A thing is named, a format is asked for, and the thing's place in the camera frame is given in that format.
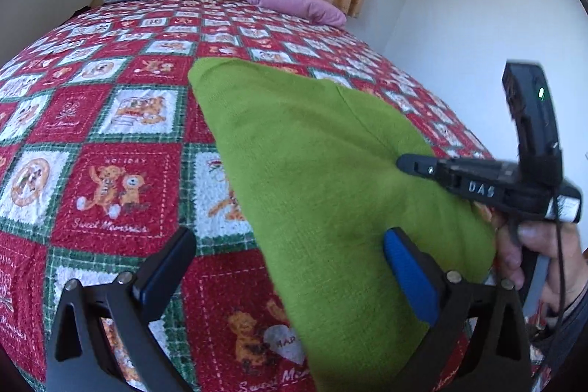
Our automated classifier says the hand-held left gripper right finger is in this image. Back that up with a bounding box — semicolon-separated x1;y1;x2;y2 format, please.
383;227;536;392

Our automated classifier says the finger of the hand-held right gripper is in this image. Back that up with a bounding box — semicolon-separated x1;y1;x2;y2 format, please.
396;153;460;191

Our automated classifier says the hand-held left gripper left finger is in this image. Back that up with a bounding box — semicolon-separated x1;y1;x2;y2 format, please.
46;227;198;392

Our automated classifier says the green knitted sweater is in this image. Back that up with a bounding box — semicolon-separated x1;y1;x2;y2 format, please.
188;58;497;392

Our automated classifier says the person's right forearm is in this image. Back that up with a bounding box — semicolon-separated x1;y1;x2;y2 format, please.
533;273;588;379

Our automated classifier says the person's right hand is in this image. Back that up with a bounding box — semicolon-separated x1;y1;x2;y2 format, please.
491;208;588;316

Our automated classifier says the printed patchwork blanket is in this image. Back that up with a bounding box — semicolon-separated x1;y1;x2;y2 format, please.
0;0;552;392

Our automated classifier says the pink pillow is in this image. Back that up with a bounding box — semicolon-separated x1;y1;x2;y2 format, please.
244;0;347;28

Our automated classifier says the black cable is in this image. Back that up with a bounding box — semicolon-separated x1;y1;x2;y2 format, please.
546;192;570;319

